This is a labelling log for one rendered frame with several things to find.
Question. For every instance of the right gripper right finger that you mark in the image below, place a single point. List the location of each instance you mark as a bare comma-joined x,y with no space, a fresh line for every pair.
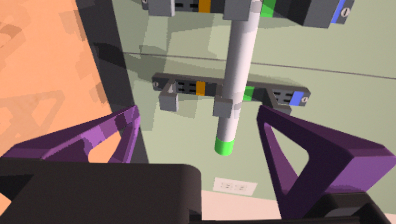
338,162

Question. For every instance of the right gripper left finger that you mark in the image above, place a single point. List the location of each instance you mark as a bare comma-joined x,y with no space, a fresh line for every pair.
73,144

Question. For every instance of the white bar with green ends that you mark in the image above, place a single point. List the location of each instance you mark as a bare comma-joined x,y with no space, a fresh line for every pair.
240,48

